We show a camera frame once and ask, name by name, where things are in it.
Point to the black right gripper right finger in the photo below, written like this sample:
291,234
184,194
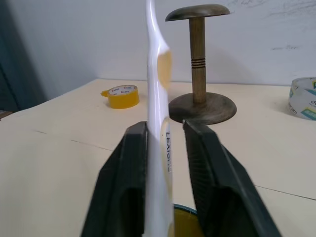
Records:
222,182

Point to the white tape roll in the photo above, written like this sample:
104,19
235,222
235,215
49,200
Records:
155,123

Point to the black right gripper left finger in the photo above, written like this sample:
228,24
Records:
118,177

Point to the yellow tape roll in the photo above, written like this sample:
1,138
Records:
122,97

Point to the teal mug with yellow inside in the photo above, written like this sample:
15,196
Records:
184,222

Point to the dark teal cabinet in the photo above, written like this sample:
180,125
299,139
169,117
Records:
14,61

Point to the dark wooden spool stand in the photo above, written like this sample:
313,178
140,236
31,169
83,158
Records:
199,74

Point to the clear printed tape roll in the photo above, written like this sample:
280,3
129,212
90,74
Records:
303,97

